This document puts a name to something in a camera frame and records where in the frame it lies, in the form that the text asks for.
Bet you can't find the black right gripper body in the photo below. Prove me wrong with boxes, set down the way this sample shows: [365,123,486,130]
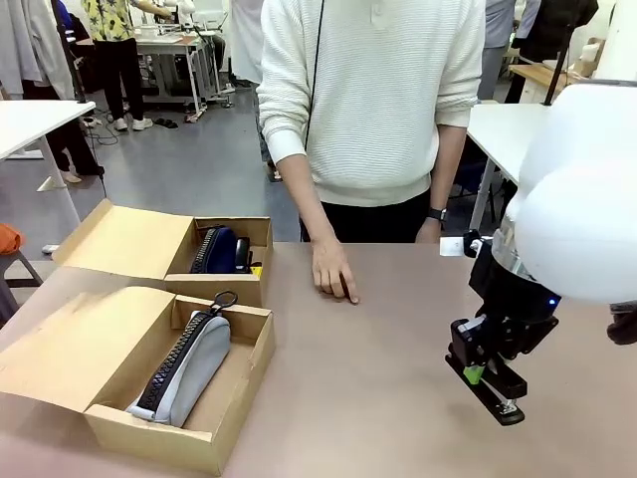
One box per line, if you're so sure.
[467,248,561,359]

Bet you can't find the black stapler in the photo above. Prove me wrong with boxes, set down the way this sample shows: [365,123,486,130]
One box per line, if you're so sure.
[443,342,529,427]

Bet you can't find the navy blue pencil case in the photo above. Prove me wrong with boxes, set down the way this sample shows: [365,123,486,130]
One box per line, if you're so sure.
[189,224,240,276]

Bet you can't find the grey CAMPUS pencil case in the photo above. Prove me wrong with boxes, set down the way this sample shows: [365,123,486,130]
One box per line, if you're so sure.
[125,290,241,429]

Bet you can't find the person's right forearm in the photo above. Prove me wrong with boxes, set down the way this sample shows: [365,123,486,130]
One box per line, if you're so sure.
[274,150,345,246]

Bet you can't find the person's left forearm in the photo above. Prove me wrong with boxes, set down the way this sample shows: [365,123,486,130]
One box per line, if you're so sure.
[426,121,467,216]

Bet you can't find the large open cardboard box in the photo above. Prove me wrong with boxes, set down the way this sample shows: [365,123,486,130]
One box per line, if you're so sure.
[0,285,277,477]

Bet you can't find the small open cardboard box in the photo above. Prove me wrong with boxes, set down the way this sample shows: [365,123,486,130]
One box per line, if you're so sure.
[51,197,275,309]

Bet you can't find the person's left hand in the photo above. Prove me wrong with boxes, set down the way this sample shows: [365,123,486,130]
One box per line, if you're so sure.
[414,217,448,245]

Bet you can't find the person's right hand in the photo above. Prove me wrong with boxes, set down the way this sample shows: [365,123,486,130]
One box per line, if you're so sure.
[311,237,360,306]

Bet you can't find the white desk with legs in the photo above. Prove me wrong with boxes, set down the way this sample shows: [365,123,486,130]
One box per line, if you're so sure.
[465,102,553,230]

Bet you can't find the black trousers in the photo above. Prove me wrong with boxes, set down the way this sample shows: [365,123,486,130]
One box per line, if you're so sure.
[298,187,434,245]

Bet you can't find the wooden background table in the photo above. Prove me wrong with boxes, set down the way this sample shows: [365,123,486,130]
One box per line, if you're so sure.
[507,62,588,106]

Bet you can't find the thin black pole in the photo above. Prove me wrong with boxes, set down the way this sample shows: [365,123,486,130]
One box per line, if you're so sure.
[542,19,573,108]

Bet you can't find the black plastic item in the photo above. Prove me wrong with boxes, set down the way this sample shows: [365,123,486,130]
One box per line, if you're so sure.
[234,236,254,275]

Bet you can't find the white knit sweater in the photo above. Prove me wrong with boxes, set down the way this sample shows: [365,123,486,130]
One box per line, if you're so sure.
[256,0,488,209]

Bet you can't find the person in dark jacket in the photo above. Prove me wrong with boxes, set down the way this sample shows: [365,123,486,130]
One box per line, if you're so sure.
[512,0,600,65]

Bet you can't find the bystander in white coat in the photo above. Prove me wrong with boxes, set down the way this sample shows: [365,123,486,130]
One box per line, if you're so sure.
[228,0,265,86]

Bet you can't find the white background workbench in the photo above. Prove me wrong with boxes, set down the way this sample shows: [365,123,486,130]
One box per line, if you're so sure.
[131,9,231,124]

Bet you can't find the bystander in black trousers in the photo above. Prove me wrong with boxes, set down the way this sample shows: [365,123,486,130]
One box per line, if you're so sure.
[47,107,106,184]

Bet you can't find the person in yellow shirt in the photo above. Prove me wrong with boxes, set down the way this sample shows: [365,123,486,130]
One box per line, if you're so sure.
[79,0,173,133]

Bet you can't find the orange cloth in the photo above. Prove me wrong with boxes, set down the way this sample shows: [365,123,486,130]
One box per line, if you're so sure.
[0,222,26,256]

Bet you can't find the black stand pole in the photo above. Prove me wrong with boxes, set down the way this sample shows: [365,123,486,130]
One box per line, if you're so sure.
[52,0,91,106]

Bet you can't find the white side table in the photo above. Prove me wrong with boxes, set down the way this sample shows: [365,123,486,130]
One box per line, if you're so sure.
[0,100,98,225]

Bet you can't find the hanging grey white garments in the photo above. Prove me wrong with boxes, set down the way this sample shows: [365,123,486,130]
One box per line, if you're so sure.
[0,0,77,101]

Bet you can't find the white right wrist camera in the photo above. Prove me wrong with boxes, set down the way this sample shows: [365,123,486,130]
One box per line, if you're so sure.
[438,229,487,260]

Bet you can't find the thin black hanging cable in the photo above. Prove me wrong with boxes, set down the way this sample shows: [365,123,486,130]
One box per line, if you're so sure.
[304,0,326,151]

